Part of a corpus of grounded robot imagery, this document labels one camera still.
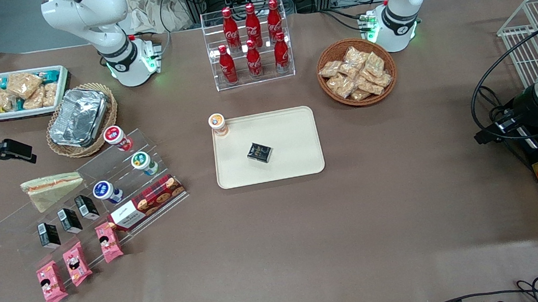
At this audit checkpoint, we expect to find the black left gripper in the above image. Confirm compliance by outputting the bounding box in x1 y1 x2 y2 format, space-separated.
471 85 538 145

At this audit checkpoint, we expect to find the white rectangular tray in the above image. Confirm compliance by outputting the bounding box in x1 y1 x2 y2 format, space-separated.
0 65 72 122

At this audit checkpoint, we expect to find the black base cable bundle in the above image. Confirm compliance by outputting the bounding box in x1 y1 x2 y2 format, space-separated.
320 6 371 35

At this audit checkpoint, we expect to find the crumpled beige paper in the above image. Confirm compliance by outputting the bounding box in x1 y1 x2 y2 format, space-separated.
124 0 194 37

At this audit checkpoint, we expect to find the white wire basket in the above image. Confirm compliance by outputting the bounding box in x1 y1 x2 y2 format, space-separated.
494 0 538 92

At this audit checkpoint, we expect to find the red lid yogurt cup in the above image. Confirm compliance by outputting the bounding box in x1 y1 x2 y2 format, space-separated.
102 124 134 153

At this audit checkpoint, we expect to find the red tartan cookie box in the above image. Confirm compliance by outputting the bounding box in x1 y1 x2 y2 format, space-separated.
104 173 190 233

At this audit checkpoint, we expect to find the round wicker basket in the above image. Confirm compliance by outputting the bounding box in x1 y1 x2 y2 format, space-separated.
314 34 400 111

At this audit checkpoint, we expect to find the beige plastic tray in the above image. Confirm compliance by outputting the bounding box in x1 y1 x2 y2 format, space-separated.
210 104 327 191

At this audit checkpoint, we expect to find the blue lid yogurt cup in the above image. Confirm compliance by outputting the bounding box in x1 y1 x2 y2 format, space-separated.
92 179 125 206

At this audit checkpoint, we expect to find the red cola bottle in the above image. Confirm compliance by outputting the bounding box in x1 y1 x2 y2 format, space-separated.
265 0 284 43
221 6 241 52
272 31 291 74
244 2 263 49
244 38 264 81
218 44 239 85

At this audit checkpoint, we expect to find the pink snack packet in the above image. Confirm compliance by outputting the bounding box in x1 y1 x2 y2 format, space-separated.
94 220 125 265
61 240 94 288
35 259 69 302

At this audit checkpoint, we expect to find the black coiled table cable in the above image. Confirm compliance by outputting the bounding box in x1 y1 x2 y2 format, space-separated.
478 84 511 124

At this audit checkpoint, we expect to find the green lid yogurt cup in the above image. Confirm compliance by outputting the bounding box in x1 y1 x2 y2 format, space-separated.
130 150 159 178

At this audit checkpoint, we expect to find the black box gold print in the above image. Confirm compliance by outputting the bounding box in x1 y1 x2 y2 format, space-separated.
246 141 274 165

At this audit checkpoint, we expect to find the oval wicker basket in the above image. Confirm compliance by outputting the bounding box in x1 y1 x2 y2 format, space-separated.
42 81 123 161

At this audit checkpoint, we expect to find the clear acrylic bottle rack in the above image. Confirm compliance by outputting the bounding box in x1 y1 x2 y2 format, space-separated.
199 0 297 93

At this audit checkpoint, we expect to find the triangle sandwich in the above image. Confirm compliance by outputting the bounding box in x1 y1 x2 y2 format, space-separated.
19 171 88 215

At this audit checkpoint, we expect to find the silver foil container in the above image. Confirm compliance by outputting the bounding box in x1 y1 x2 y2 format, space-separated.
45 85 113 151

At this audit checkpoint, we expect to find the black box white label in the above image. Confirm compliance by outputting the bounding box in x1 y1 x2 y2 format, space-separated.
74 193 101 222
36 220 61 250
57 206 84 236

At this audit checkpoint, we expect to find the clear acrylic stepped stand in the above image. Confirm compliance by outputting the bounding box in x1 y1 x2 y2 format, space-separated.
0 124 198 298

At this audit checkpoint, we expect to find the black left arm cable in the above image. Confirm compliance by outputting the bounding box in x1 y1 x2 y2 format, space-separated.
464 27 538 144

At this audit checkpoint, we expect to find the clear rice cracker packet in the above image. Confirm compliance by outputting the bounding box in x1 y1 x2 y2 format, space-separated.
349 87 372 103
318 60 344 79
356 76 385 98
326 73 358 100
40 82 60 108
338 61 361 81
21 86 47 111
5 70 45 101
363 51 387 78
370 71 393 88
343 45 371 68
0 89 19 112

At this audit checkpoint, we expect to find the black floor cable bundle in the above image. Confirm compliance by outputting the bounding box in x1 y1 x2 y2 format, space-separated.
406 277 538 302

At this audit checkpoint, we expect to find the orange lid yogurt cup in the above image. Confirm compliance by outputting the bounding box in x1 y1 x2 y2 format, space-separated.
207 112 230 138

